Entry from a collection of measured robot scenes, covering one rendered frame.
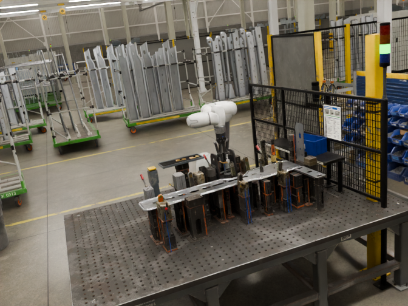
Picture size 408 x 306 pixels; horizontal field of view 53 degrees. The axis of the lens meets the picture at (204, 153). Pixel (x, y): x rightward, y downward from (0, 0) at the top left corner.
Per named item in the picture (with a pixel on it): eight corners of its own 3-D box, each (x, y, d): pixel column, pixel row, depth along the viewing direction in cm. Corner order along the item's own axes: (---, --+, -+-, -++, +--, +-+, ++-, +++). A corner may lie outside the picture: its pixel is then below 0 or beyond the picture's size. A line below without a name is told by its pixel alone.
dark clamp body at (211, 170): (213, 214, 343) (207, 171, 332) (206, 208, 355) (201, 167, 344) (224, 210, 347) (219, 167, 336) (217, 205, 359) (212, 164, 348)
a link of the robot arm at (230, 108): (212, 165, 414) (234, 162, 417) (216, 175, 402) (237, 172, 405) (212, 98, 368) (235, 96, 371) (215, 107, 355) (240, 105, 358)
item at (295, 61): (333, 188, 535) (328, 30, 478) (325, 190, 531) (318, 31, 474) (280, 163, 657) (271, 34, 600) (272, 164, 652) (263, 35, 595)
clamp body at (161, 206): (167, 255, 288) (159, 207, 278) (160, 246, 301) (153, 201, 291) (181, 250, 292) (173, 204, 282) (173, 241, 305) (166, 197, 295)
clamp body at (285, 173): (285, 215, 325) (282, 174, 315) (276, 210, 335) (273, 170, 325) (294, 212, 328) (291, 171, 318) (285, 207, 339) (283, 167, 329)
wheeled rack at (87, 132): (102, 147, 899) (87, 65, 848) (56, 156, 867) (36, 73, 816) (92, 131, 1071) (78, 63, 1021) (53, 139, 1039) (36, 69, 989)
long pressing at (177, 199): (145, 213, 290) (145, 211, 289) (136, 203, 310) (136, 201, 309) (303, 167, 341) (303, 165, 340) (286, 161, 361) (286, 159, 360)
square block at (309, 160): (311, 199, 346) (309, 159, 336) (305, 197, 353) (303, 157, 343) (319, 197, 349) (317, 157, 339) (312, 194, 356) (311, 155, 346)
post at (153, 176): (157, 221, 342) (149, 172, 329) (154, 218, 348) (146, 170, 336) (166, 218, 344) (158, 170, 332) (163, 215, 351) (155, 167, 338)
